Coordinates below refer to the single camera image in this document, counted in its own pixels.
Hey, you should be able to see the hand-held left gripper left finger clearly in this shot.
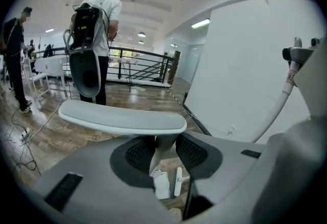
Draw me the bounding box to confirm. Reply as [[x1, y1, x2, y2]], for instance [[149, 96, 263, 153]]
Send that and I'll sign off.
[[33, 138, 177, 224]]

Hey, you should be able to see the black backpack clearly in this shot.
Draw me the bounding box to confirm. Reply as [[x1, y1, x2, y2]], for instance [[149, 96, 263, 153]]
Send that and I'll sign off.
[[71, 5, 103, 52]]

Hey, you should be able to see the white power strip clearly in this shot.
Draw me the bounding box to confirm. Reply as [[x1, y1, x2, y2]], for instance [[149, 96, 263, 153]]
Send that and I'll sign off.
[[20, 127, 33, 141]]

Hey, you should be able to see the white paper trash piece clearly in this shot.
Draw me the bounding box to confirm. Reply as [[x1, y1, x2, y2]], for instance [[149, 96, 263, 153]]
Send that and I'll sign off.
[[152, 169, 170, 200]]

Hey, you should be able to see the white floor cable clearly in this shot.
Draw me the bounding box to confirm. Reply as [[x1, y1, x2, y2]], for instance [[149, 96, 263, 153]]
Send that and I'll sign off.
[[25, 93, 80, 142]]

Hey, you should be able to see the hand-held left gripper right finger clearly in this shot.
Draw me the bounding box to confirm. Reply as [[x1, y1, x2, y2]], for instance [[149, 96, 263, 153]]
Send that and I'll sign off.
[[191, 136, 264, 205]]

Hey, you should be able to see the white frame chair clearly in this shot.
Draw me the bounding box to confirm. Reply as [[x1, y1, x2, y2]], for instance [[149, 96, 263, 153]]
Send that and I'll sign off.
[[21, 52, 51, 109]]

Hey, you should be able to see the grey dustpan with white handle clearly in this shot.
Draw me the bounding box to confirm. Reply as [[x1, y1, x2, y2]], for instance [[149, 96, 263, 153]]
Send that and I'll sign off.
[[251, 36, 327, 224]]

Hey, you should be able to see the black floor cable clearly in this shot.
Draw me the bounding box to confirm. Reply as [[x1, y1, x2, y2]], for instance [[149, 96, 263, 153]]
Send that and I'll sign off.
[[2, 108, 42, 176]]

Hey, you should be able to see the white table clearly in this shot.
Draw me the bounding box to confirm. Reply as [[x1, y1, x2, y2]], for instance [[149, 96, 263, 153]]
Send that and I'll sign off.
[[34, 55, 68, 98]]

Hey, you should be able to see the white plastic trash strip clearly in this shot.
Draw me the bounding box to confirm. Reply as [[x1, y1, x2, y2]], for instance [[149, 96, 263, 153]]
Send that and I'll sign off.
[[174, 166, 183, 197]]

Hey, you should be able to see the black metal railing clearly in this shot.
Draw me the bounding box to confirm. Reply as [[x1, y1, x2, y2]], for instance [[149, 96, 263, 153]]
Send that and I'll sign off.
[[34, 46, 181, 85]]

